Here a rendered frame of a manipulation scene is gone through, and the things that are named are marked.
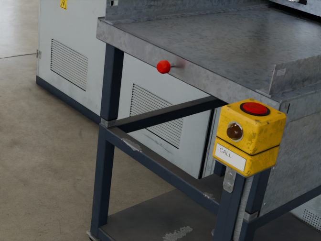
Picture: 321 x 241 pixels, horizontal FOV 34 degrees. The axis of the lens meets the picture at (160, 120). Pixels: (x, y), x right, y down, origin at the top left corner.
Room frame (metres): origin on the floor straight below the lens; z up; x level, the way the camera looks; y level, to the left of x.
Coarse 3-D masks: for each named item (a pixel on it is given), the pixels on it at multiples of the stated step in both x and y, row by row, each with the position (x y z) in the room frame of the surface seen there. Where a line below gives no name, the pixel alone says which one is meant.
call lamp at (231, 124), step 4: (228, 124) 0.79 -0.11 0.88; (232, 124) 0.78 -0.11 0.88; (236, 124) 0.77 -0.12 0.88; (240, 124) 0.77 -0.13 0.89; (228, 128) 0.77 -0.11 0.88; (232, 128) 0.77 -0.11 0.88; (236, 128) 0.77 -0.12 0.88; (240, 128) 0.77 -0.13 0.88; (228, 132) 0.77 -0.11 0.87; (232, 132) 0.77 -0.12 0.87; (236, 132) 0.76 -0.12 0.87; (240, 132) 0.76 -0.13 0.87; (228, 136) 0.77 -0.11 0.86; (232, 136) 0.76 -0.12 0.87; (236, 136) 0.76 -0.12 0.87; (240, 136) 0.77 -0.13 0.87; (232, 140) 0.78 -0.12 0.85; (236, 140) 0.77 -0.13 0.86; (240, 140) 0.77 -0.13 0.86
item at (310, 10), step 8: (272, 0) 1.89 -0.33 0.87; (280, 0) 1.87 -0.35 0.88; (304, 0) 1.80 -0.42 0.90; (312, 0) 1.78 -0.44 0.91; (320, 0) 1.76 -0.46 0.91; (296, 8) 1.82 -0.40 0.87; (304, 8) 1.80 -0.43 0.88; (312, 8) 1.78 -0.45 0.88; (320, 8) 1.76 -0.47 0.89; (320, 16) 1.75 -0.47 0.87
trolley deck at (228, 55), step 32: (96, 32) 1.42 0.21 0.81; (128, 32) 1.33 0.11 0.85; (160, 32) 1.37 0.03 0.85; (192, 32) 1.42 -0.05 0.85; (224, 32) 1.46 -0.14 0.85; (256, 32) 1.51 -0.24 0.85; (288, 32) 1.56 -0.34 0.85; (320, 32) 1.62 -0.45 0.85; (192, 64) 1.17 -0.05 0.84; (224, 64) 1.18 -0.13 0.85; (256, 64) 1.21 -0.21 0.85; (224, 96) 1.09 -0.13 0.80; (256, 96) 1.03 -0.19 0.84; (288, 96) 1.03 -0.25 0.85; (320, 96) 1.10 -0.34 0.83
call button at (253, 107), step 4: (244, 104) 0.81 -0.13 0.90; (248, 104) 0.81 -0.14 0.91; (252, 104) 0.81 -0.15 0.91; (256, 104) 0.81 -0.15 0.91; (260, 104) 0.82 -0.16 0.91; (244, 108) 0.80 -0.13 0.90; (248, 108) 0.79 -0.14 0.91; (252, 108) 0.80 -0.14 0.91; (256, 108) 0.80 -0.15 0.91; (260, 108) 0.80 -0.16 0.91; (264, 108) 0.80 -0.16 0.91; (252, 112) 0.79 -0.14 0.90; (256, 112) 0.79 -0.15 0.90; (260, 112) 0.79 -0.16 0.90; (264, 112) 0.79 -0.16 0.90
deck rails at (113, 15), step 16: (112, 0) 1.41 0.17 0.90; (128, 0) 1.45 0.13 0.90; (144, 0) 1.49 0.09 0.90; (160, 0) 1.54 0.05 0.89; (176, 0) 1.59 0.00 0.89; (192, 0) 1.63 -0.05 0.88; (208, 0) 1.69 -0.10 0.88; (224, 0) 1.74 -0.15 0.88; (240, 0) 1.80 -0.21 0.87; (256, 0) 1.87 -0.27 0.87; (112, 16) 1.42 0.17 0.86; (128, 16) 1.46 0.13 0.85; (144, 16) 1.50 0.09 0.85; (160, 16) 1.52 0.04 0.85; (176, 16) 1.55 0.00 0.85; (288, 64) 1.04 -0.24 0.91; (304, 64) 1.09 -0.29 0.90; (320, 64) 1.14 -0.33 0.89; (272, 80) 1.01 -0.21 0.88; (288, 80) 1.05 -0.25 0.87; (304, 80) 1.10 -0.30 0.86; (320, 80) 1.15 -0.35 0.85; (272, 96) 1.01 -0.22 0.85
